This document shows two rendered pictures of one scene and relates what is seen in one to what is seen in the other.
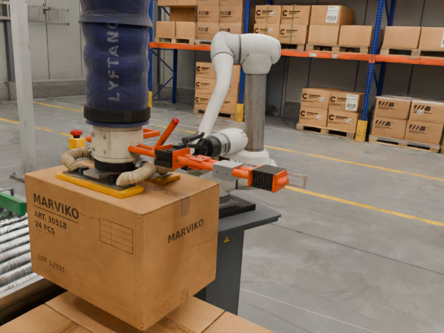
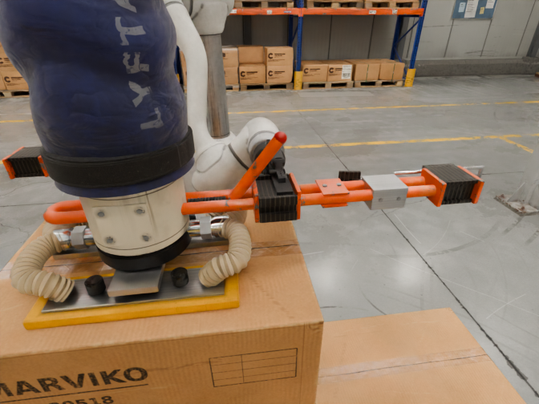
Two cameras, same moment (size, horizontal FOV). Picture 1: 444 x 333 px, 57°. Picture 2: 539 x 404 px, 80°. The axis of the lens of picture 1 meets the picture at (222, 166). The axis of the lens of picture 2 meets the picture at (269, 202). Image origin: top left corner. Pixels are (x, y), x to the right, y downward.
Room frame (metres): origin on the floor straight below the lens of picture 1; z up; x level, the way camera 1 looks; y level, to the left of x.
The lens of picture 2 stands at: (0.89, 0.51, 1.50)
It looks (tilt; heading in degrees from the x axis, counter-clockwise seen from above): 30 degrees down; 320
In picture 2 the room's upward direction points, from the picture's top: straight up
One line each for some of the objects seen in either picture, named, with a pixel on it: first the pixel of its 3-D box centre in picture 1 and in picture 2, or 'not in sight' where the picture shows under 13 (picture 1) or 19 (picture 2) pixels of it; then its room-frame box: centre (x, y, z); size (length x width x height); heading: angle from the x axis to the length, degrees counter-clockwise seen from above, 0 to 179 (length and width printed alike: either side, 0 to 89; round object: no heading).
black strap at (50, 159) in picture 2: (118, 111); (123, 146); (1.43, 0.37, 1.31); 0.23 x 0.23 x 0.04
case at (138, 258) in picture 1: (123, 228); (172, 322); (1.43, 0.36, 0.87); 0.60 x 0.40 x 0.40; 57
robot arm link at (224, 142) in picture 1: (215, 145); (266, 151); (1.49, 0.03, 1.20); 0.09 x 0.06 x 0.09; 58
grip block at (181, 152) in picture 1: (172, 156); (274, 196); (1.30, 0.16, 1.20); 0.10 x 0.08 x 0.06; 147
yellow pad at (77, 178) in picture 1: (98, 178); (139, 286); (1.35, 0.42, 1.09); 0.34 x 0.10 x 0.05; 57
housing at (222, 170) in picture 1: (227, 170); (382, 191); (1.18, -0.02, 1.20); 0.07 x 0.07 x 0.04; 57
